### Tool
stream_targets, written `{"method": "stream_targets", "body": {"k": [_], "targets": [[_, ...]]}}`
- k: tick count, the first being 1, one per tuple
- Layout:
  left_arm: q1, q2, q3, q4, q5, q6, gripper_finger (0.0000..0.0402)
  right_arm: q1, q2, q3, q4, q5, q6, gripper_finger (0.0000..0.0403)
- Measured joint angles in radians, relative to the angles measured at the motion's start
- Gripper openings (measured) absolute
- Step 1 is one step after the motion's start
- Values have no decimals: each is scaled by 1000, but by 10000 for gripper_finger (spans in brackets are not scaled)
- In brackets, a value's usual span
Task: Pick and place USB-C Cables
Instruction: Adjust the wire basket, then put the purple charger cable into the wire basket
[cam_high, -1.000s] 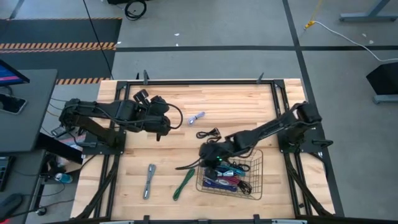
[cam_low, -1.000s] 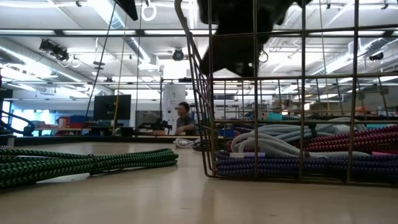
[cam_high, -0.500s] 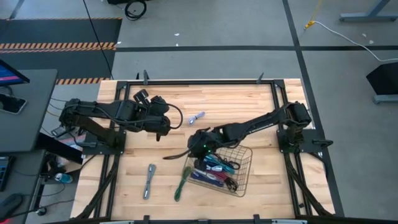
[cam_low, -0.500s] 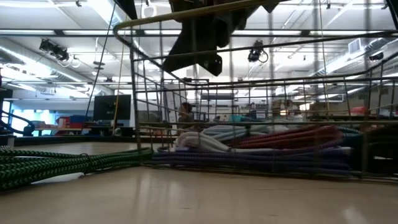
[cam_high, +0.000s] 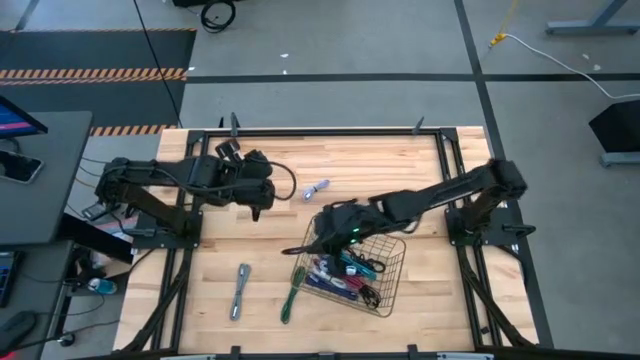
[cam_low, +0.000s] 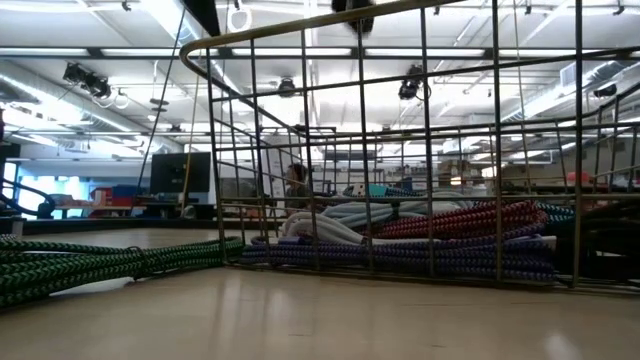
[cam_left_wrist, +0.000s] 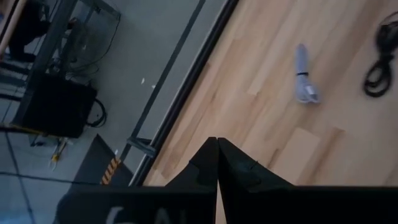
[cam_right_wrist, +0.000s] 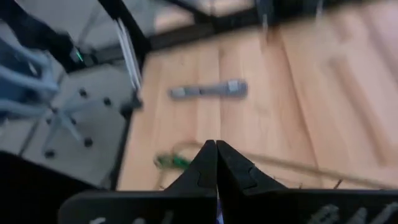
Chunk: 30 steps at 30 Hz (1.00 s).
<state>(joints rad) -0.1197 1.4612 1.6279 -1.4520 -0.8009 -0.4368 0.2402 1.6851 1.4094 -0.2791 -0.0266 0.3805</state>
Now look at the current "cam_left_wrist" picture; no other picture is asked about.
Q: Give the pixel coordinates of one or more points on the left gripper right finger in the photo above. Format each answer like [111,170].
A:
[264,202]

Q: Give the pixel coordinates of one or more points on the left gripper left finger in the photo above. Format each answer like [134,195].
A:
[186,199]

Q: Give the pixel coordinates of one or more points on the black hazard-striped floor mat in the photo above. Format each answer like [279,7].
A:
[93,161]

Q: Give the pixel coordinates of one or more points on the black equipment case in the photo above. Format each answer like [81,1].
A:
[59,105]

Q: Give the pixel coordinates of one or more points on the black frame clamp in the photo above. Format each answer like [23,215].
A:
[141,146]

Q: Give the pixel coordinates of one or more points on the black aluminium table frame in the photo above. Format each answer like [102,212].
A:
[186,84]

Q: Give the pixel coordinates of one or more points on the grey metal table frame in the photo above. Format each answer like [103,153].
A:
[51,46]

